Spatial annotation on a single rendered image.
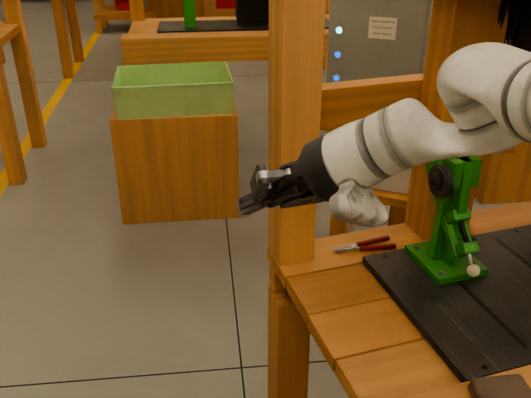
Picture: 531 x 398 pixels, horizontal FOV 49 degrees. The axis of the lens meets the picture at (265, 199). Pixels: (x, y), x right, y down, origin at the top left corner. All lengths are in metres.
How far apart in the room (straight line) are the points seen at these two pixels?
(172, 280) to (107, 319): 0.38
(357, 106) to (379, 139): 0.79
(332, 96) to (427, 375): 0.63
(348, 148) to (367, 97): 0.78
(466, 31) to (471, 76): 0.83
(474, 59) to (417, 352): 0.75
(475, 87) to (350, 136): 0.15
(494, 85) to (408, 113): 0.11
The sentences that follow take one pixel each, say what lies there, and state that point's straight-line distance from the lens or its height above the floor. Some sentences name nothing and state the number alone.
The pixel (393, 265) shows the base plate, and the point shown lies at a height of 0.90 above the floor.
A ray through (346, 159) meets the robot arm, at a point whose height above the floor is 1.43.
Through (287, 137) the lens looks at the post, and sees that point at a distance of 1.25.
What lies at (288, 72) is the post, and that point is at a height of 1.35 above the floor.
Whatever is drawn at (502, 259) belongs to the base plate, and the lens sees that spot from 1.50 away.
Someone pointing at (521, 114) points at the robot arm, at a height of 1.53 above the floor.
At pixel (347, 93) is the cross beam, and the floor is 1.26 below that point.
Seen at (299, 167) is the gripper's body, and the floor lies 1.40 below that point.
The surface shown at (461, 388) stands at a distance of 1.14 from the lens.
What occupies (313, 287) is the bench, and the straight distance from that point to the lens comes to 1.34.
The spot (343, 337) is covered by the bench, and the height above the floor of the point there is 0.88.
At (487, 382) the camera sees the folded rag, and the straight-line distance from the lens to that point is 1.12.
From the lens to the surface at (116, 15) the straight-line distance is 7.99.
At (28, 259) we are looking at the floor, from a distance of 3.24.
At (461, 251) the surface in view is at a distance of 1.35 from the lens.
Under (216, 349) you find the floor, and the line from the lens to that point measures 2.49.
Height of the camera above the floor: 1.68
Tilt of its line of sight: 28 degrees down
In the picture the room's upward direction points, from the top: straight up
